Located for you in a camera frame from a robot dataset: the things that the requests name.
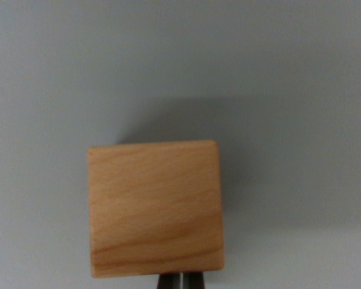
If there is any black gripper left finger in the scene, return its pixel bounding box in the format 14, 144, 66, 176
156, 272, 182, 289

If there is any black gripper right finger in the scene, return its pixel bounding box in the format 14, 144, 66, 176
183, 271, 206, 289

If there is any wooden cube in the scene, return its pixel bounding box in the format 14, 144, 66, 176
87, 139, 226, 278

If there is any grey plastic tub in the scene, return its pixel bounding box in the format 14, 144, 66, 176
0, 0, 361, 289

